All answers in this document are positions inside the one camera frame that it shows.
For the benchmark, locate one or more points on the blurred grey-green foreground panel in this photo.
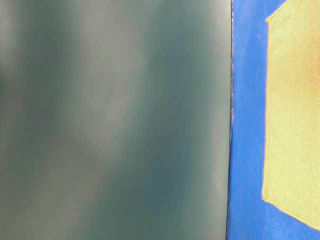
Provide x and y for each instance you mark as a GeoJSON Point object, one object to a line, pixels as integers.
{"type": "Point", "coordinates": [114, 119]}

